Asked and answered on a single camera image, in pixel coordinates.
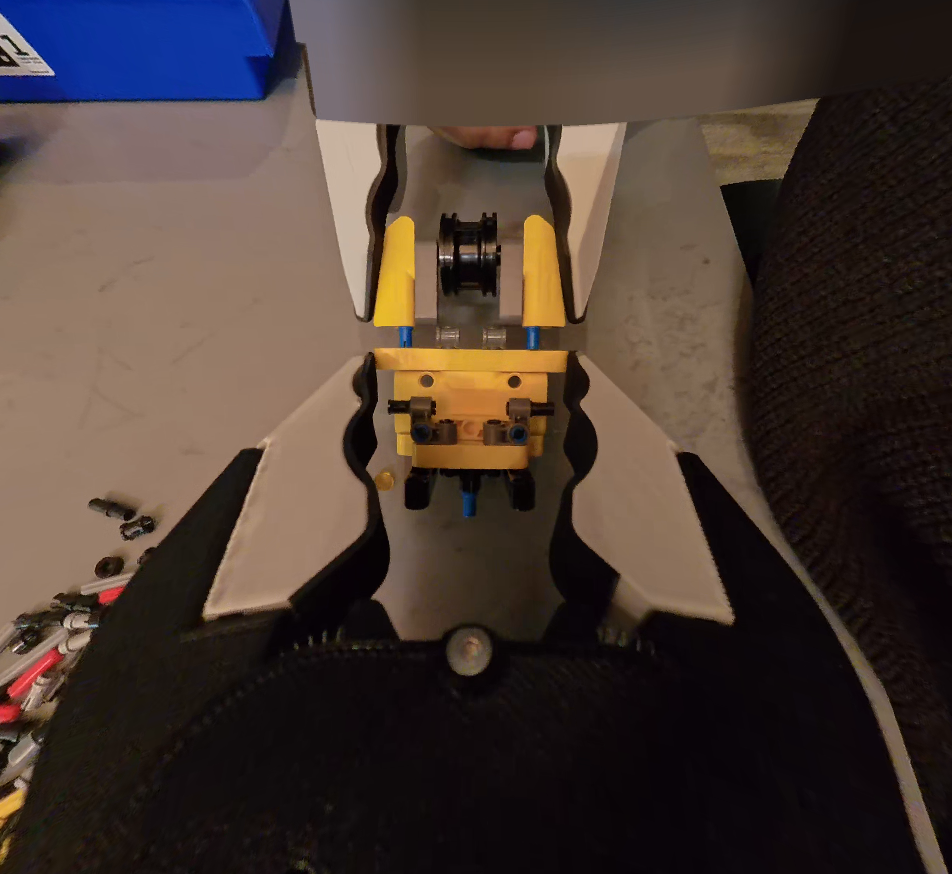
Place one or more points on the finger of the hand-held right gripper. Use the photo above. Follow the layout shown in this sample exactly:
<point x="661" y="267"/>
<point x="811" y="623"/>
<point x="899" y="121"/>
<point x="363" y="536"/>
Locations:
<point x="591" y="219"/>
<point x="346" y="219"/>

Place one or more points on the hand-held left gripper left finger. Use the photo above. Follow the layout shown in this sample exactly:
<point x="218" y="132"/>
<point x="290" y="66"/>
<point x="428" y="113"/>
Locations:
<point x="297" y="509"/>

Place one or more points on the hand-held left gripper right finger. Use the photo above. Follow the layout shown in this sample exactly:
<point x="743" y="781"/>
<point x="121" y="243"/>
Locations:
<point x="639" y="517"/>

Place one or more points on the black wheel assembly yellow panels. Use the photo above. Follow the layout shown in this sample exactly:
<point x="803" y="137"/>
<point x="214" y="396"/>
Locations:
<point x="465" y="256"/>

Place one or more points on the yellow toy brick frame assembly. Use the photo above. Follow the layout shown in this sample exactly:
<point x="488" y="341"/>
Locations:
<point x="468" y="398"/>

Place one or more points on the person's right forearm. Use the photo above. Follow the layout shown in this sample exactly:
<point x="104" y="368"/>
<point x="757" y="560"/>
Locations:
<point x="855" y="368"/>

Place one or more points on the person's right hand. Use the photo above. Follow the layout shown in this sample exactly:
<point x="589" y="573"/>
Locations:
<point x="483" y="137"/>

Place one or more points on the small orange round stud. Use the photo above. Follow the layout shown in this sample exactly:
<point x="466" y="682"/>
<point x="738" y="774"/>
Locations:
<point x="384" y="480"/>

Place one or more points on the pile of toy brick parts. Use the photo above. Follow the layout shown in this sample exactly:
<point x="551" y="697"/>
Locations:
<point x="44" y="666"/>

